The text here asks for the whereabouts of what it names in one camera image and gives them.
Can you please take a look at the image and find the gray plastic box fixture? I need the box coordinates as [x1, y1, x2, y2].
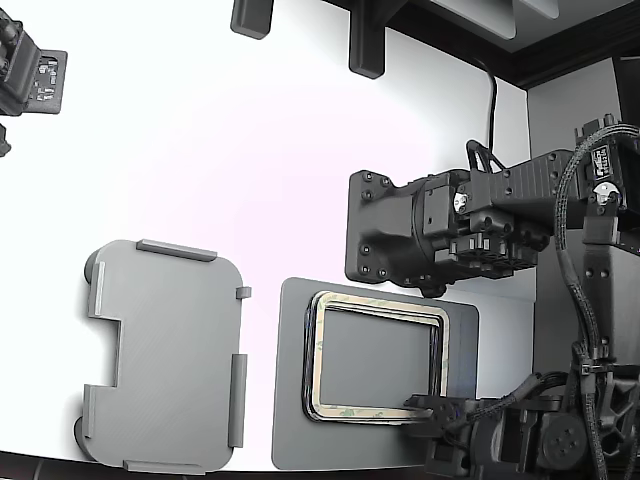
[73, 238, 253, 476]

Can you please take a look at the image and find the dark gray flat mat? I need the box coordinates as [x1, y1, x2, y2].
[269, 276, 481, 471]

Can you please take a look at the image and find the black fiducial marker plate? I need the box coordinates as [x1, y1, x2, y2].
[24, 48, 69, 117]

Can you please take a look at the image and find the long braided black cable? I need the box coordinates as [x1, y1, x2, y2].
[551, 124, 640, 480]

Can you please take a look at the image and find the black frame rail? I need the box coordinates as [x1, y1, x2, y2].
[384, 0, 640, 92]

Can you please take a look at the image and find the black camera device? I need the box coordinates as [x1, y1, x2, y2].
[0, 0, 42, 119]

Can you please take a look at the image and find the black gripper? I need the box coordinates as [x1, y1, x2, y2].
[402, 393, 522, 477]

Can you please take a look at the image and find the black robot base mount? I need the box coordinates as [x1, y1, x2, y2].
[344, 168, 451, 297]

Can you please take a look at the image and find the large black table bracket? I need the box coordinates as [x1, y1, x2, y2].
[347, 0, 388, 80]

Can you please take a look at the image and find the small black table bracket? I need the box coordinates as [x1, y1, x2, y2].
[229, 0, 275, 40]

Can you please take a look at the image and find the thin black power cable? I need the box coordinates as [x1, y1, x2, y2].
[471, 56, 499, 152]

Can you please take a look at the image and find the braided gripper cable bundle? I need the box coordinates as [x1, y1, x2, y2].
[443, 372, 542, 437]

